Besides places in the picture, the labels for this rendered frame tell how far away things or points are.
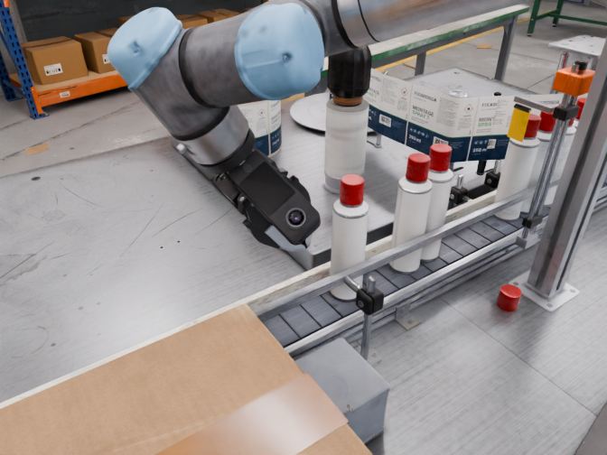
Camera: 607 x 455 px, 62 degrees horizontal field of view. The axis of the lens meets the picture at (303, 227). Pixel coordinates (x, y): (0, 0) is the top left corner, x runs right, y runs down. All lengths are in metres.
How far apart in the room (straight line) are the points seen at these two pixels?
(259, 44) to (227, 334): 0.23
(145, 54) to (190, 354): 0.26
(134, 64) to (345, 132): 0.59
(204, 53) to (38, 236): 0.76
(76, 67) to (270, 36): 4.00
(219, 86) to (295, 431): 0.29
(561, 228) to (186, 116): 0.63
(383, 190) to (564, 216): 0.38
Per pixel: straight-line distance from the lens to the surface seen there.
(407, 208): 0.79
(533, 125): 0.98
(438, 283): 0.90
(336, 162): 1.04
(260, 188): 0.57
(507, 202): 0.95
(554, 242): 0.93
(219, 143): 0.54
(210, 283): 0.92
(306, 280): 0.79
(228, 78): 0.45
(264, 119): 1.17
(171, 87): 0.49
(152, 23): 0.50
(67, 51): 4.36
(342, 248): 0.74
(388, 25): 0.52
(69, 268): 1.04
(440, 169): 0.81
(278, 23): 0.43
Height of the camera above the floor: 1.42
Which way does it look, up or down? 34 degrees down
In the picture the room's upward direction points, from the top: straight up
